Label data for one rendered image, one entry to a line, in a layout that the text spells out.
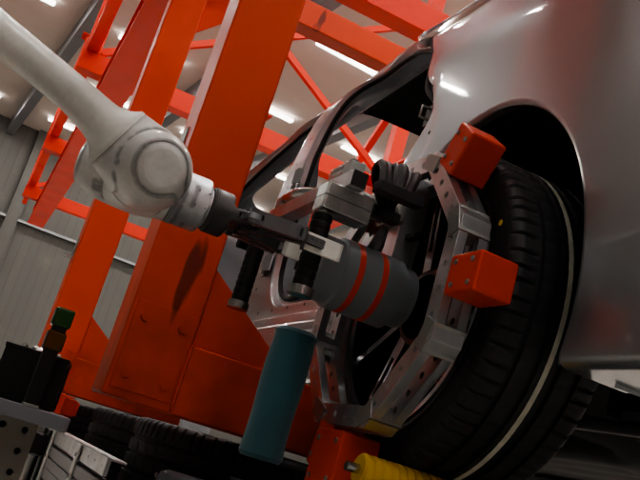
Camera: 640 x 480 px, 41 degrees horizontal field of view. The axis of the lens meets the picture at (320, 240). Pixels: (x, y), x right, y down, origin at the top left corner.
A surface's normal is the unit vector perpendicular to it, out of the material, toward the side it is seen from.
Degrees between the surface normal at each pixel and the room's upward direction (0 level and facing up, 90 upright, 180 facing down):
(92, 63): 90
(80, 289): 90
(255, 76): 90
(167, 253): 90
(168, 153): 106
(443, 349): 135
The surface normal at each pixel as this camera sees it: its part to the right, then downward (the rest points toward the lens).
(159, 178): 0.44, 0.10
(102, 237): 0.39, -0.14
